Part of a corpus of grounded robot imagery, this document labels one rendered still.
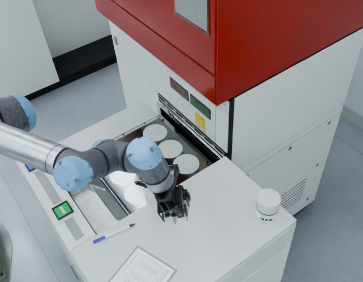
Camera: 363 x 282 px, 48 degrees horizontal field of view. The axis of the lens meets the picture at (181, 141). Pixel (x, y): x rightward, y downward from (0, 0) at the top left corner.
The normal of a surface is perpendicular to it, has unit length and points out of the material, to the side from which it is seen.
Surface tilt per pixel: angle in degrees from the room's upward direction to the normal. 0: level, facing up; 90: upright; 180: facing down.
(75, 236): 0
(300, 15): 90
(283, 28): 90
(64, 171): 61
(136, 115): 0
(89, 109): 0
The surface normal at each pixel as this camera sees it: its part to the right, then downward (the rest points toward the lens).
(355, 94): -0.81, 0.46
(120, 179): -0.06, -0.69
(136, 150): -0.29, -0.61
